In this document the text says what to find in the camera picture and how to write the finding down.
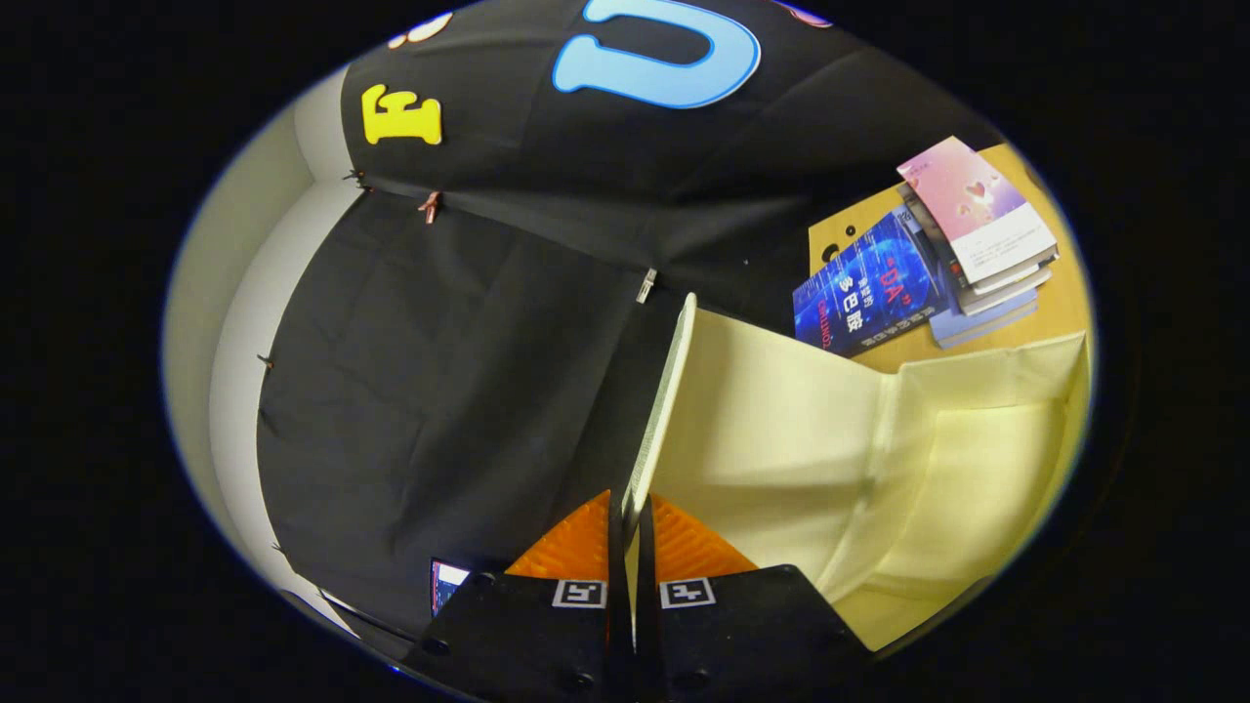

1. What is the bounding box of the small lit screen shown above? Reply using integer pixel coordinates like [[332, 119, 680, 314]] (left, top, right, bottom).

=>
[[431, 558, 472, 617]]

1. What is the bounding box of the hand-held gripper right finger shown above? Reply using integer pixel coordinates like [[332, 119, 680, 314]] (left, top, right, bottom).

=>
[[637, 493, 870, 703]]

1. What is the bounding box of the white paperback book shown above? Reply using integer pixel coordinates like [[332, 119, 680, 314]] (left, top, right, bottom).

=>
[[955, 256, 1056, 316]]

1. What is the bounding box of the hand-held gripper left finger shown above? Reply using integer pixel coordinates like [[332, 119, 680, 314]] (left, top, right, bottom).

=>
[[405, 490, 634, 703]]

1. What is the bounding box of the black backdrop cloth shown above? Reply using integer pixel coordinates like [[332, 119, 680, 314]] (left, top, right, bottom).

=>
[[256, 0, 1007, 641]]

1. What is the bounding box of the grey blue book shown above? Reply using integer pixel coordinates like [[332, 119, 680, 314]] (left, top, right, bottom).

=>
[[928, 290, 1039, 350]]

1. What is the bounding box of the pale fabric storage box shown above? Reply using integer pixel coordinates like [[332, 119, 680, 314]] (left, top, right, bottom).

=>
[[622, 293, 1090, 653]]

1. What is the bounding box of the pink cover book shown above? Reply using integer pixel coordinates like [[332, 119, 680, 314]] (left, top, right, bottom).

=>
[[896, 137, 1059, 286]]

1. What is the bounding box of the blue cover book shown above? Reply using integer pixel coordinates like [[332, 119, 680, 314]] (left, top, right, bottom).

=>
[[793, 205, 950, 358]]

